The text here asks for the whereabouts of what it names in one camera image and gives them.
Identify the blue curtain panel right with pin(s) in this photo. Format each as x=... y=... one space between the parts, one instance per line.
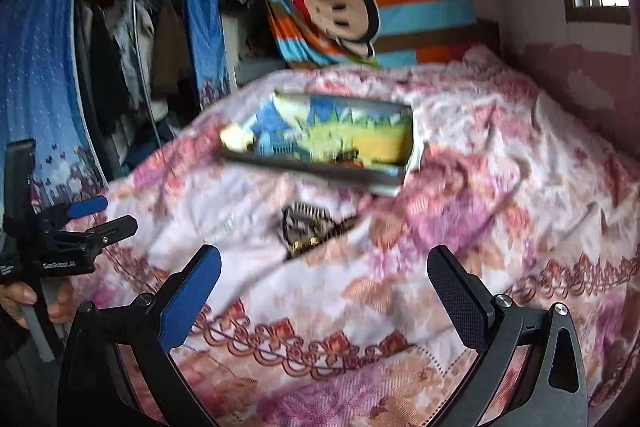
x=206 y=37

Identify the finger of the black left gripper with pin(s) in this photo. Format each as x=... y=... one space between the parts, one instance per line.
x=92 y=241

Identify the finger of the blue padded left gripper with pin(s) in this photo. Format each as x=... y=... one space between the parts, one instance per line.
x=59 y=215

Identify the hanging clothes in wardrobe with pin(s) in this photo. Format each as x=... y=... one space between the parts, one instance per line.
x=136 y=78

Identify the silver hair clips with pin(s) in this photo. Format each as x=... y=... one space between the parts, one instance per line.
x=219 y=231

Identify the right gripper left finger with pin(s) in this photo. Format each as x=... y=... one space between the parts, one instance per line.
x=166 y=317

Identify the blue wrist watch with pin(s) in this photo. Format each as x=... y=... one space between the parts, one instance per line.
x=280 y=143

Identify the grey box with dinosaur drawing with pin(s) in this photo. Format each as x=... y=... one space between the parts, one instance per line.
x=384 y=132

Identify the person's left hand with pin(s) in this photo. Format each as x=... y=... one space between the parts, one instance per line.
x=16 y=296

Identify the grey bedside drawer unit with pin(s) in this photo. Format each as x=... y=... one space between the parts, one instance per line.
x=251 y=69

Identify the blue dotted wardrobe curtain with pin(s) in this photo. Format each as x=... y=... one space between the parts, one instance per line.
x=40 y=99

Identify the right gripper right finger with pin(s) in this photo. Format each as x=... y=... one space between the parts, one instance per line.
x=483 y=326

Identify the floral pink bed quilt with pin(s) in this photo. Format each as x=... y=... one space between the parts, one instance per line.
x=351 y=333

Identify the black hair claw clip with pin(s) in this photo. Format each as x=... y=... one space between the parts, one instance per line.
x=348 y=157

